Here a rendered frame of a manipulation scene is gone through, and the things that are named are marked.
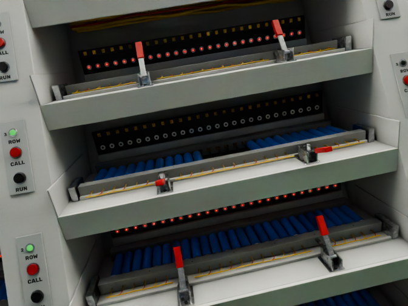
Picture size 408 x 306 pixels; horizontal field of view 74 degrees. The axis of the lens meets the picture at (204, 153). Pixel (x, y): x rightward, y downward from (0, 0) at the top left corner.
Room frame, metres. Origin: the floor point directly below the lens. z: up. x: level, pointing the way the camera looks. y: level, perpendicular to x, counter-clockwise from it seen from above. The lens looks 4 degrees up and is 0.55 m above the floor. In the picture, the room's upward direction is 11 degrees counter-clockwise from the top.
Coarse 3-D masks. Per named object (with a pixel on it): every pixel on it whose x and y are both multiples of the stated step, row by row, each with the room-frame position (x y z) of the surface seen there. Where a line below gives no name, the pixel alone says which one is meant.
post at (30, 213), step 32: (0, 0) 0.45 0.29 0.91; (32, 32) 0.47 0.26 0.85; (64, 32) 0.62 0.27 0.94; (32, 64) 0.45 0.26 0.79; (64, 64) 0.59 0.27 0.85; (0, 96) 0.45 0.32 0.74; (32, 96) 0.45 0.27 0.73; (32, 128) 0.45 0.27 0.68; (64, 128) 0.54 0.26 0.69; (0, 160) 0.44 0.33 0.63; (32, 160) 0.45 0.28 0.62; (64, 160) 0.51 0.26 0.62; (0, 192) 0.44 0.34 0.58; (32, 192) 0.45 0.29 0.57; (0, 224) 0.44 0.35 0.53; (32, 224) 0.45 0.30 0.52; (64, 256) 0.46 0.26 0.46; (64, 288) 0.45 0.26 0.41
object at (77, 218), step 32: (256, 128) 0.64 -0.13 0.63; (352, 128) 0.61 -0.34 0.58; (384, 128) 0.51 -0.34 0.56; (288, 160) 0.52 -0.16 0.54; (320, 160) 0.50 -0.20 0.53; (352, 160) 0.49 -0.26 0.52; (384, 160) 0.50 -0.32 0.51; (64, 192) 0.48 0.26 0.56; (128, 192) 0.50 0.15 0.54; (192, 192) 0.47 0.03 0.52; (224, 192) 0.48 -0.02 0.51; (256, 192) 0.49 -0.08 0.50; (288, 192) 0.50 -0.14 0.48; (64, 224) 0.46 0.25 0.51; (96, 224) 0.46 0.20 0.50; (128, 224) 0.47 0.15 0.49
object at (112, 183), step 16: (288, 144) 0.53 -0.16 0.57; (320, 144) 0.53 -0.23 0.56; (336, 144) 0.54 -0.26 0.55; (352, 144) 0.52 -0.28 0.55; (208, 160) 0.52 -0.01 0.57; (224, 160) 0.52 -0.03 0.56; (240, 160) 0.52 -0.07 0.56; (256, 160) 0.51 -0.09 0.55; (272, 160) 0.51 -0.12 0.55; (128, 176) 0.51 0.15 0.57; (144, 176) 0.50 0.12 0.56; (176, 176) 0.51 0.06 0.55; (192, 176) 0.50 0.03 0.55; (80, 192) 0.50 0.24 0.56; (96, 192) 0.50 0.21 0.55
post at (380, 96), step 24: (312, 0) 0.65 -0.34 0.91; (336, 0) 0.56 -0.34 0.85; (360, 0) 0.50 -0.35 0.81; (312, 24) 0.67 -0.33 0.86; (336, 24) 0.58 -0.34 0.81; (384, 24) 0.50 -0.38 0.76; (384, 48) 0.50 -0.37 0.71; (384, 72) 0.50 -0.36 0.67; (336, 96) 0.64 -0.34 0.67; (360, 96) 0.56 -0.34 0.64; (384, 96) 0.50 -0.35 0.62; (384, 192) 0.56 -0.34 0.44
